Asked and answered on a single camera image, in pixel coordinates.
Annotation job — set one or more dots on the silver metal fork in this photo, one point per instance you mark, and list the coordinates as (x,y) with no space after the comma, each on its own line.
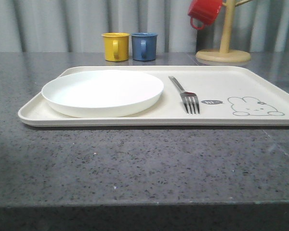
(189,99)

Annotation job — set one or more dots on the white round plate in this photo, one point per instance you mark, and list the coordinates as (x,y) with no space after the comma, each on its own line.
(103,93)

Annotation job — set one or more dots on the blue enamel mug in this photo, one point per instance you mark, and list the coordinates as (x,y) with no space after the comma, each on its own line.
(144,46)

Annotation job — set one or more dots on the yellow enamel mug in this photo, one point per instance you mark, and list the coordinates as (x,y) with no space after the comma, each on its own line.
(116,46)

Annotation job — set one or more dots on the cream rabbit print tray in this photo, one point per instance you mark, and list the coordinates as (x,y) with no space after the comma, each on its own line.
(227,95)

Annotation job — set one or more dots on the wooden mug tree stand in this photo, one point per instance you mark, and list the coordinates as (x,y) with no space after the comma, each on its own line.
(224,54)

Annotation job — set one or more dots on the red enamel mug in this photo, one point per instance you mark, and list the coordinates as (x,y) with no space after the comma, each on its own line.
(205,11)

